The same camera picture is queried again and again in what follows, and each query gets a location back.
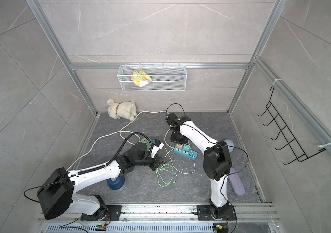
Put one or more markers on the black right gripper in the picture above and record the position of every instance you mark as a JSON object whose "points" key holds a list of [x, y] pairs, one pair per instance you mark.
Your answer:
{"points": [[173, 139]]}

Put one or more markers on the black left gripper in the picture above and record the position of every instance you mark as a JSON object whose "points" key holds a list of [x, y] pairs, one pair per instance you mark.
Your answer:
{"points": [[156, 164]]}

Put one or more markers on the pink USB charger adapter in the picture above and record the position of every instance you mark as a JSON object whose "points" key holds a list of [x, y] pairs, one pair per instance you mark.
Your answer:
{"points": [[179, 146]]}

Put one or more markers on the teal USB charger adapter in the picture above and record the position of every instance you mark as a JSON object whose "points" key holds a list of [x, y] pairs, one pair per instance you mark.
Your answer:
{"points": [[186, 148]]}

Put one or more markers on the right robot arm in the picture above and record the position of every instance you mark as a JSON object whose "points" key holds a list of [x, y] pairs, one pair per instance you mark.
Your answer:
{"points": [[216, 160]]}

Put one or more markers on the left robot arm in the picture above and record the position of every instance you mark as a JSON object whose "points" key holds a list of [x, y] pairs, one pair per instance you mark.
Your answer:
{"points": [[59, 194]]}

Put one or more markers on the teal power strip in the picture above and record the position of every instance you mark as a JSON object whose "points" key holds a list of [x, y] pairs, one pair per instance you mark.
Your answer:
{"points": [[191, 155]]}

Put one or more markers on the white plush teddy bear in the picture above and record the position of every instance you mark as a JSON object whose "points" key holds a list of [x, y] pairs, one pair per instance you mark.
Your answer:
{"points": [[126, 110]]}

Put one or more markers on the yellow packet in basket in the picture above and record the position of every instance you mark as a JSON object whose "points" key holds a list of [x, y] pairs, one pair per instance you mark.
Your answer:
{"points": [[140, 78]]}

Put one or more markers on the purple glasses case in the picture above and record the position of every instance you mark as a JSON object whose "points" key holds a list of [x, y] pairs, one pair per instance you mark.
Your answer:
{"points": [[236, 183]]}

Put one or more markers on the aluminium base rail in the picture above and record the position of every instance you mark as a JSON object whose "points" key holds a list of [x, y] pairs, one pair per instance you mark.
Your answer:
{"points": [[169, 218]]}

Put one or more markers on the white wire wall basket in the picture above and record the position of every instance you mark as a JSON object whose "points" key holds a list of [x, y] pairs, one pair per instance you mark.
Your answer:
{"points": [[165, 78]]}

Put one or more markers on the black wire hook rack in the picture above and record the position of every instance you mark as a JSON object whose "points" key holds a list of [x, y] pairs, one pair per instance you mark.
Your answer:
{"points": [[285, 132]]}

